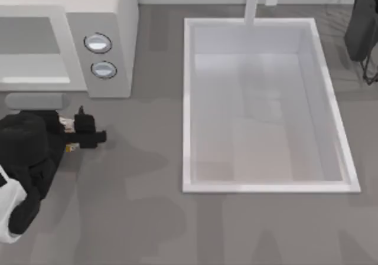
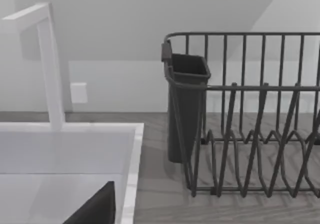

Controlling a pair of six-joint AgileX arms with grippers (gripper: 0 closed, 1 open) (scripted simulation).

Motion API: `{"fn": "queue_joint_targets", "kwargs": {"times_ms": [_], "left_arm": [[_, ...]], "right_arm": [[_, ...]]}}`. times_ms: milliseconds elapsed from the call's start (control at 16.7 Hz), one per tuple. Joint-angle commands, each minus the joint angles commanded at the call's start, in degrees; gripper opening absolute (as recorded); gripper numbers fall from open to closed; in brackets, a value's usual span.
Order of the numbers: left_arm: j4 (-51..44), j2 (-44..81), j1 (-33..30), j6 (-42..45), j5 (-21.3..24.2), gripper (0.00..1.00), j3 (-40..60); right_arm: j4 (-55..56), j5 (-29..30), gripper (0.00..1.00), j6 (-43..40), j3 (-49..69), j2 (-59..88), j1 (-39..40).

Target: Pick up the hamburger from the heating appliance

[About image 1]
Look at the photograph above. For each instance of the tall white tap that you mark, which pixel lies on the tall white tap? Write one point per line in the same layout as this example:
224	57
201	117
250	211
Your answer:
251	2

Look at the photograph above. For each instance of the pale microwave door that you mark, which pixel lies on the pale microwave door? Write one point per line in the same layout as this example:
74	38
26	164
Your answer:
35	70

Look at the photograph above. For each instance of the white sink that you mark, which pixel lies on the white sink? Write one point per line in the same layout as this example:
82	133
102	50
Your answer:
265	114

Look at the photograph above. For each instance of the large round microwave knob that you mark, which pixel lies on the large round microwave knob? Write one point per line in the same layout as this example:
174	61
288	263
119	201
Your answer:
97	43

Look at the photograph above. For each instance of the pale microwave oven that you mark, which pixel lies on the pale microwave oven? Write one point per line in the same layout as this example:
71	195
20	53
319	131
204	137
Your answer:
118	40

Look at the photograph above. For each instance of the small round microwave knob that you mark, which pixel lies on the small round microwave knob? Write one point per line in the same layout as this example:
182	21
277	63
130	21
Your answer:
103	69

